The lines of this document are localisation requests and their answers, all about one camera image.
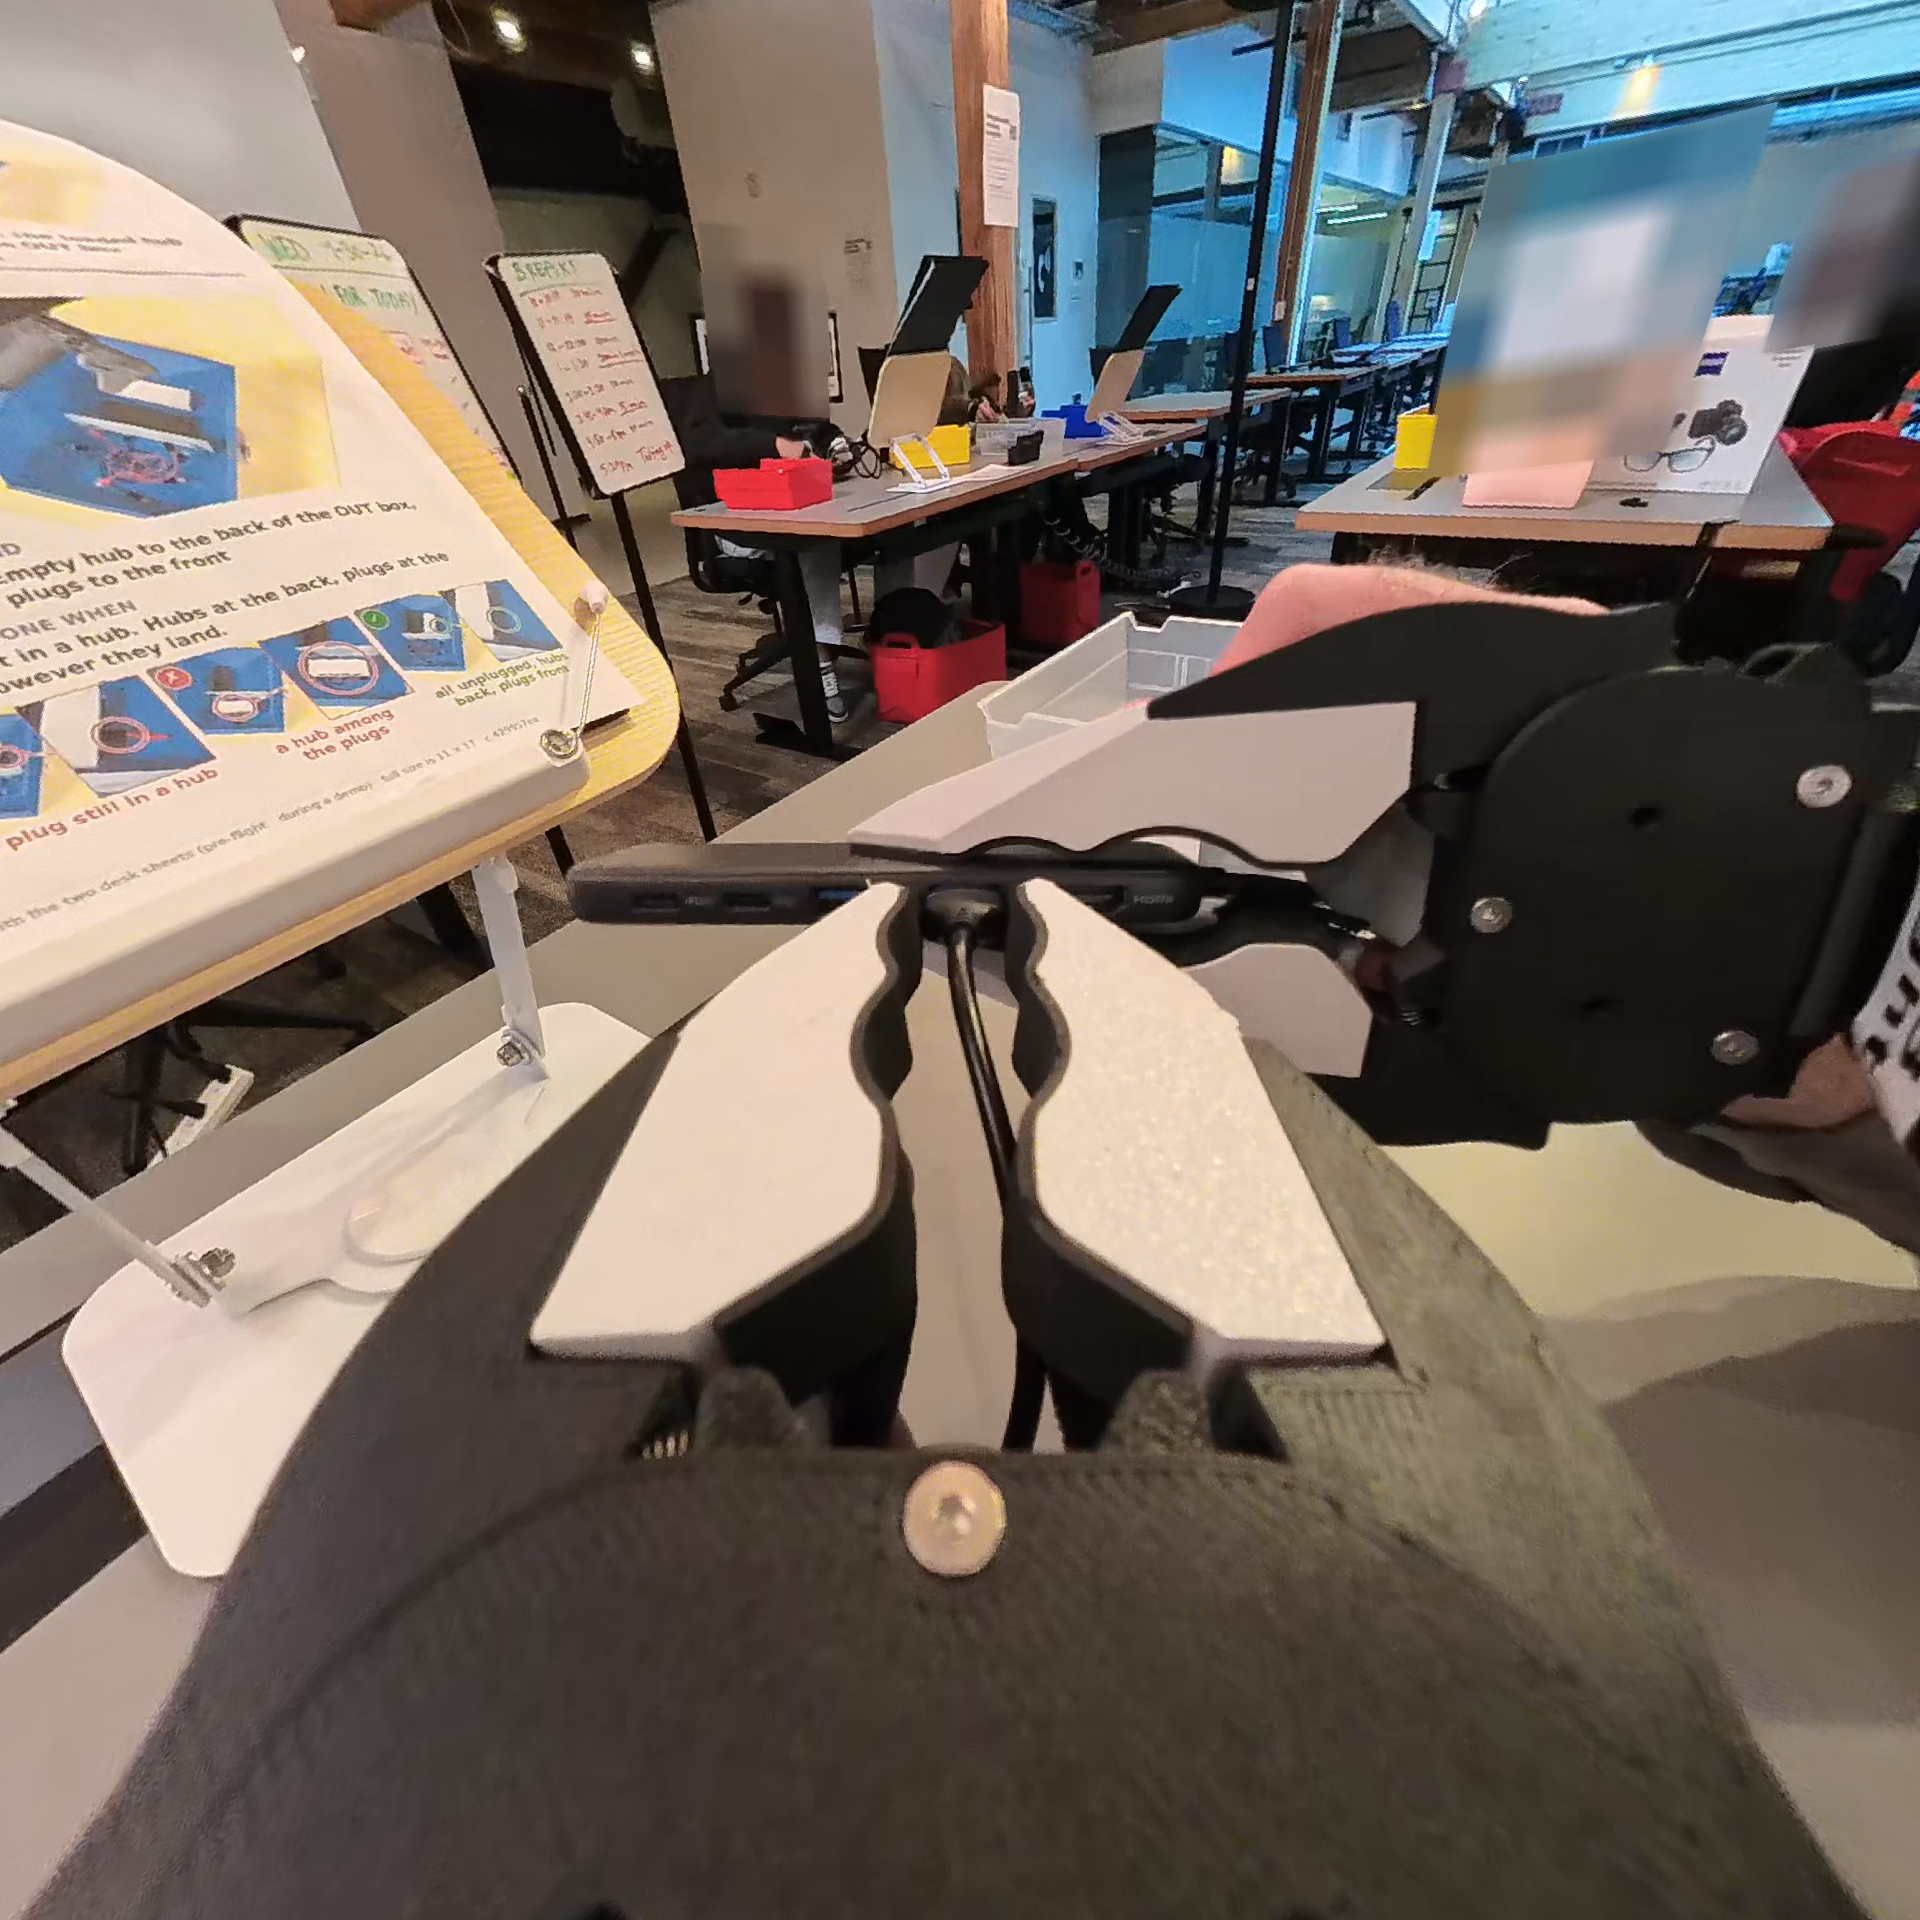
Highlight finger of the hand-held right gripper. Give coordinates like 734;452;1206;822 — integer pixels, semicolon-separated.
849;696;1421;876
1178;927;1378;1086

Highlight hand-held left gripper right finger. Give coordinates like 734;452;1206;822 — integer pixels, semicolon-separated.
1001;883;1389;1367

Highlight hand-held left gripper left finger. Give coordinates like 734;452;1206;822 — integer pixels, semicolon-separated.
529;883;922;1367

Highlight clear plastic organizer box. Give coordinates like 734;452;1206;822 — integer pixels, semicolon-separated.
983;612;1251;760

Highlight black usb cable blue rings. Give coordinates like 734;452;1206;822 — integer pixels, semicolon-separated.
915;883;1055;1453

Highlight black usb hub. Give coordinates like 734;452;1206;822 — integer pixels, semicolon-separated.
566;838;1220;934

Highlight person's right hand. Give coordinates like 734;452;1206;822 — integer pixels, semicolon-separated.
1206;557;1610;674

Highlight black pole round foot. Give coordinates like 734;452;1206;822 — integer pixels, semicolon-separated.
1170;0;1306;619

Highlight red bag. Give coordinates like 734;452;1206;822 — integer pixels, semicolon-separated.
1017;556;1106;650
867;618;1011;726
1773;421;1920;600

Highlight long grey desk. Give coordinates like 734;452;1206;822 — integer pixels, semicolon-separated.
1297;447;1841;559
670;421;1209;759

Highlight printed product box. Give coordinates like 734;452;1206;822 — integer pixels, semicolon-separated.
1621;351;1820;495

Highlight red plastic bin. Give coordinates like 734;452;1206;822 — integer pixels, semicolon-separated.
710;454;837;515

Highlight white sheet panel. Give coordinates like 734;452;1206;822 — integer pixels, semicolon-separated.
0;731;596;1066

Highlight handwritten whiteboard easel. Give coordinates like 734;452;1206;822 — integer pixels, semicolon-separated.
484;248;687;501
228;215;522;485

